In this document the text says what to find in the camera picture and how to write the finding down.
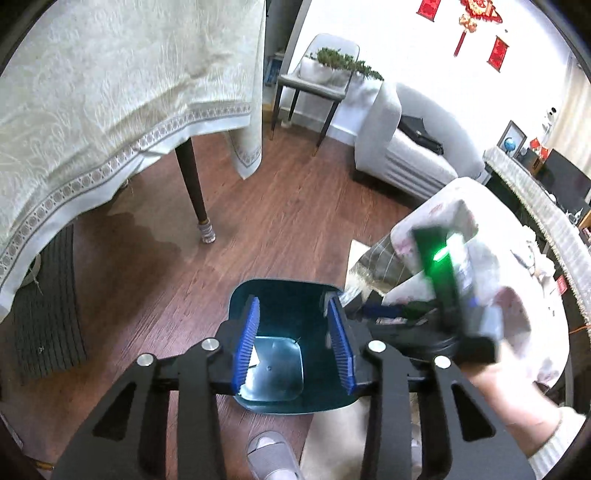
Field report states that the beige lace tablecloth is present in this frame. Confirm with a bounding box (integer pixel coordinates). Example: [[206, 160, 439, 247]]
[[0, 0, 269, 324]]

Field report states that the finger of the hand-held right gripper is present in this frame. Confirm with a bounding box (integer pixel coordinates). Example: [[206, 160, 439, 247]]
[[369, 323, 459, 360], [358, 299, 437, 325]]

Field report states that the sideboard with lace cloth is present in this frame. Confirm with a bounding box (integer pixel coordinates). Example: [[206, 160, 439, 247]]
[[482, 148, 591, 324]]

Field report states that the grey slipper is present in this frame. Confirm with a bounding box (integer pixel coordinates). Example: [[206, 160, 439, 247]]
[[246, 431, 304, 480]]

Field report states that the dark teal trash bin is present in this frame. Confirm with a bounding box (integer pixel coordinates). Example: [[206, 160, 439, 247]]
[[226, 278, 365, 415]]

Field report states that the grey plaid cloth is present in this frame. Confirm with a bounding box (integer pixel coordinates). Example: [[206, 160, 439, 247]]
[[346, 239, 419, 303]]

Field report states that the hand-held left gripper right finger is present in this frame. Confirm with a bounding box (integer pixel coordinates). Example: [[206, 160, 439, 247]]
[[325, 295, 539, 480]]

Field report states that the framed picture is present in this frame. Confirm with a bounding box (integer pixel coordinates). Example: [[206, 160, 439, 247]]
[[496, 121, 528, 156]]

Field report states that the grey armchair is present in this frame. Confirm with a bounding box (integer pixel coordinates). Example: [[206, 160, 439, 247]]
[[353, 80, 486, 202]]

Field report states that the beige cloth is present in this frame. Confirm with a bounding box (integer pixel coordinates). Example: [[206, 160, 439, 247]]
[[300, 401, 422, 480]]

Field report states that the white planter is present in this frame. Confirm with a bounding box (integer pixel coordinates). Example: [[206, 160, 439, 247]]
[[299, 58, 352, 87]]

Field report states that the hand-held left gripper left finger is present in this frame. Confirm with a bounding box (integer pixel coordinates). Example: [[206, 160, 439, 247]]
[[50, 295, 262, 480]]

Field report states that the grey dining chair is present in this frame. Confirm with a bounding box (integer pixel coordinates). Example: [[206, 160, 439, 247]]
[[270, 33, 362, 158]]

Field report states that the red knot wall hanging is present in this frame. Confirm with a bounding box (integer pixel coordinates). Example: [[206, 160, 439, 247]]
[[452, 0, 503, 57]]

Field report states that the round table pink tablecloth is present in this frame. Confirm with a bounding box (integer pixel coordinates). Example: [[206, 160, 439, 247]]
[[390, 178, 573, 398]]

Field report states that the beige curtain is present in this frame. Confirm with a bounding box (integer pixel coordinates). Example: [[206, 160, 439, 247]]
[[551, 60, 591, 154]]

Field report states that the dark ribbed mat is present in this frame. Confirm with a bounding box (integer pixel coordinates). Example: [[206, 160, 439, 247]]
[[11, 224, 88, 380]]

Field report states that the black monitor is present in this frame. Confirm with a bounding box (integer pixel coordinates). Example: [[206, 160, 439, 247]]
[[538, 148, 591, 207]]

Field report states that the person's right forearm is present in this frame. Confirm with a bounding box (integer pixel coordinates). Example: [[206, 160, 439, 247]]
[[526, 408, 587, 480]]

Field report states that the dark wooden table leg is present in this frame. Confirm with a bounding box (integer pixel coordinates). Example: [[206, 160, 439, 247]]
[[174, 137, 217, 244]]

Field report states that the person's right hand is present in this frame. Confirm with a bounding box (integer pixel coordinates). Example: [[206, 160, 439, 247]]
[[462, 342, 561, 428]]

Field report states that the black bag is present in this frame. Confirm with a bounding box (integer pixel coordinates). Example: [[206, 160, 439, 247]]
[[398, 115, 445, 156]]

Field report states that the green bonsai plant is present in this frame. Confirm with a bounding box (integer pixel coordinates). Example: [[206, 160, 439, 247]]
[[307, 46, 385, 83]]

